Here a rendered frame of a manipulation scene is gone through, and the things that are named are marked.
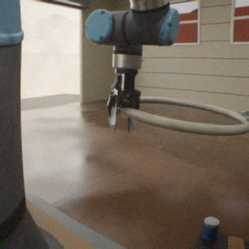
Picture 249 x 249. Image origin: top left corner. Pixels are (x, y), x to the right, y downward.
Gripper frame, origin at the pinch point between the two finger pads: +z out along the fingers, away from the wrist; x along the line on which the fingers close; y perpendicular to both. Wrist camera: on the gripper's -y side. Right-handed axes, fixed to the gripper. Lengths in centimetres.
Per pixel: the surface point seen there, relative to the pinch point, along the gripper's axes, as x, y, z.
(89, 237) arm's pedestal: -15, 50, 1
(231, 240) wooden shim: 83, -21, 82
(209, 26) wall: 371, -559, -141
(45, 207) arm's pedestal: -22.2, 41.1, 2.1
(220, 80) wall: 402, -520, 12
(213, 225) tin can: 70, -26, 72
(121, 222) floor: 19, -64, 91
